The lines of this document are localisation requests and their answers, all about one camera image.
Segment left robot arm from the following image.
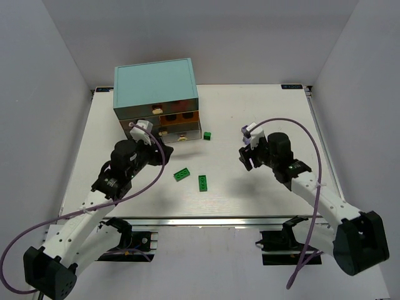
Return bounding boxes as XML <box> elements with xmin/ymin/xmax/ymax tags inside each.
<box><xmin>23</xmin><ymin>140</ymin><xmax>173</xmax><ymax>299</ymax></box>

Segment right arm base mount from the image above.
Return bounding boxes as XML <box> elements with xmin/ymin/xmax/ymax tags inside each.
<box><xmin>255</xmin><ymin>216</ymin><xmax>308</xmax><ymax>266</ymax></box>

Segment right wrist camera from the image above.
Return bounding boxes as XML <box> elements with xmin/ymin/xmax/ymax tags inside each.
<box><xmin>242</xmin><ymin>122</ymin><xmax>265</xmax><ymax>149</ymax></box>

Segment green long lego brick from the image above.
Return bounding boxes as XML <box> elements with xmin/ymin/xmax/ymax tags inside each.
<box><xmin>173</xmin><ymin>167</ymin><xmax>191</xmax><ymax>182</ymax></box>

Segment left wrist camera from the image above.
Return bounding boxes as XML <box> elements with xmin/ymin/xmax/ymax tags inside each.
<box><xmin>129</xmin><ymin>119</ymin><xmax>153</xmax><ymax>146</ymax></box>

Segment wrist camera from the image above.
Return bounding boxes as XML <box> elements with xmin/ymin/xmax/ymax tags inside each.
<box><xmin>242</xmin><ymin>122</ymin><xmax>265</xmax><ymax>149</ymax></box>
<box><xmin>129</xmin><ymin>119</ymin><xmax>153</xmax><ymax>146</ymax></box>

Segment teal drawer cabinet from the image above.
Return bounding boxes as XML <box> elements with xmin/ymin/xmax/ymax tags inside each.
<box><xmin>113</xmin><ymin>58</ymin><xmax>199</xmax><ymax>139</ymax></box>

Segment small green lego cube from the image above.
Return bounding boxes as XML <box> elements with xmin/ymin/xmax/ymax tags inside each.
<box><xmin>203</xmin><ymin>132</ymin><xmax>211</xmax><ymax>141</ymax></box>

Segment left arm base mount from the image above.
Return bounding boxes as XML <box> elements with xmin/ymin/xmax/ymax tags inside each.
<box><xmin>97</xmin><ymin>218</ymin><xmax>158</xmax><ymax>263</ymax></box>

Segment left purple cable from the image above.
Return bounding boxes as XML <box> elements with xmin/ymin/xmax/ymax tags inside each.
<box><xmin>0</xmin><ymin>123</ymin><xmax>165</xmax><ymax>295</ymax></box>

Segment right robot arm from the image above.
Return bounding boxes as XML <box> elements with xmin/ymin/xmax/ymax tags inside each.
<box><xmin>239</xmin><ymin>131</ymin><xmax>389</xmax><ymax>276</ymax></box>

